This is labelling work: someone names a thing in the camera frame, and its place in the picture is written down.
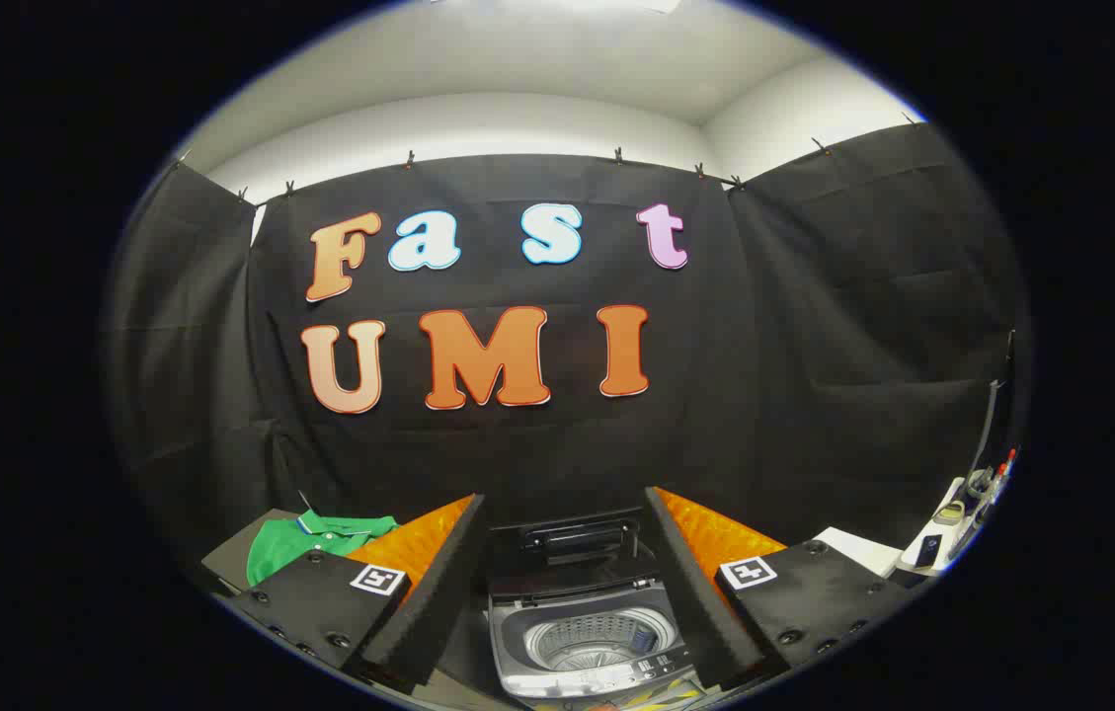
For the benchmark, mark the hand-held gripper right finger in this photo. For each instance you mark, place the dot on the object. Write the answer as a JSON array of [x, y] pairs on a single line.
[[705, 612]]

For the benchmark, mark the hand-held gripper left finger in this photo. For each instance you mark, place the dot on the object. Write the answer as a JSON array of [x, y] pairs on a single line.
[[424, 612]]

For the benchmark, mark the grey washing machine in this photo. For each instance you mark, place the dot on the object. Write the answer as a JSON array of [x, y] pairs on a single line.
[[517, 637]]

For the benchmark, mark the green polo shirt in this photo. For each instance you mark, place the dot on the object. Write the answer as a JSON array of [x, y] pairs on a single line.
[[280, 548]]

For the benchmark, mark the black backdrop cloth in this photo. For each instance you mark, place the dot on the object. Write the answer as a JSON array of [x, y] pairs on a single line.
[[517, 454]]

